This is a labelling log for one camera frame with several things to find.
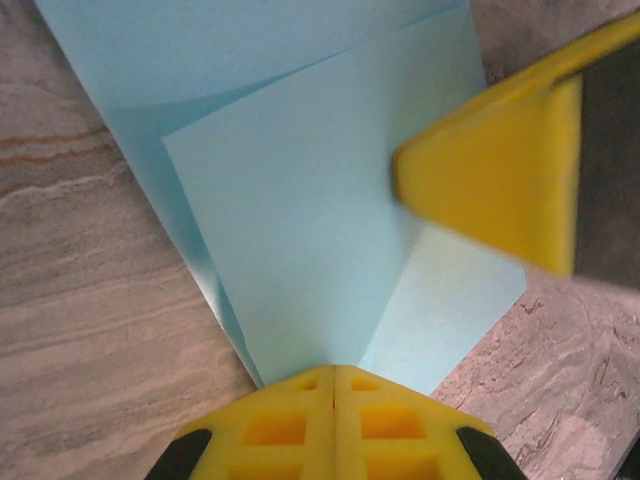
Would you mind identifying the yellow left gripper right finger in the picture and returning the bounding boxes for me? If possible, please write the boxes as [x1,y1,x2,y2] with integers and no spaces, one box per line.
[333,364,521,480]

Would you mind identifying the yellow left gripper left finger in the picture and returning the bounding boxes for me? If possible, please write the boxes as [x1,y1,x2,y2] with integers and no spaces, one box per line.
[149,364,335,480]

